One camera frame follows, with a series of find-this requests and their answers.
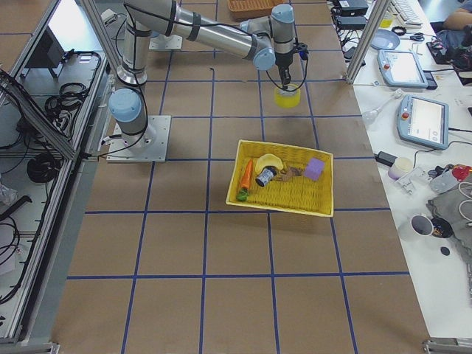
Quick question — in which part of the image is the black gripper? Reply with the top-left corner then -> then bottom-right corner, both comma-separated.
276,42 -> 308,91

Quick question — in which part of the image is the yellow tape roll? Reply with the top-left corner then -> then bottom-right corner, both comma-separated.
274,84 -> 301,108

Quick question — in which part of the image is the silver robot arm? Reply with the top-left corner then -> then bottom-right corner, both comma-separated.
108,1 -> 308,153

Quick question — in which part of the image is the yellow toy banana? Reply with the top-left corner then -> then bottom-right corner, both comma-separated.
254,153 -> 284,173

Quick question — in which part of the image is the brown wicker basket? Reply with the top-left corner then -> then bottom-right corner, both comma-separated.
228,0 -> 284,13

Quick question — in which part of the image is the purple foam block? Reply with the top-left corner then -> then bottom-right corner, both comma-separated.
303,158 -> 325,181

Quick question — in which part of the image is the brown toy root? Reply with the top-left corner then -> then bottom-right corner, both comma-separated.
275,167 -> 303,182

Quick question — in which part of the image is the small blue can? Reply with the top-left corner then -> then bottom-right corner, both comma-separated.
255,166 -> 277,187

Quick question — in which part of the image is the yellow plastic basket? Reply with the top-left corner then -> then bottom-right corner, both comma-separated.
226,140 -> 334,217

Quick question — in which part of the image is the blue plate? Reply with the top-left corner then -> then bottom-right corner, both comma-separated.
370,29 -> 400,50

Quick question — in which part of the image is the left teach pendant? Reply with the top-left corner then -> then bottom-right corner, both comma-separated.
377,49 -> 428,89

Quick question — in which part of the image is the teach pendant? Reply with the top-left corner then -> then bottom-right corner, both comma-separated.
397,94 -> 449,150
377,49 -> 428,89

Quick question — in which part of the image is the orange toy carrot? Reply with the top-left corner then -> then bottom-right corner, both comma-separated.
236,159 -> 253,201

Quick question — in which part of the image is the black power adapter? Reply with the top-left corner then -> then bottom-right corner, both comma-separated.
375,151 -> 397,167

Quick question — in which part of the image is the right teach pendant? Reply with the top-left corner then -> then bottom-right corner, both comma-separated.
397,94 -> 449,150

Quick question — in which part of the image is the white mug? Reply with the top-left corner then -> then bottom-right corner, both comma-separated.
398,214 -> 434,242

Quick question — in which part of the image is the aluminium frame post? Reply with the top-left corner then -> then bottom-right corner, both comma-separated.
345,0 -> 389,84

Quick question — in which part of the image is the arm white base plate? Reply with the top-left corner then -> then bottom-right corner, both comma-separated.
149,32 -> 182,52
106,115 -> 171,163

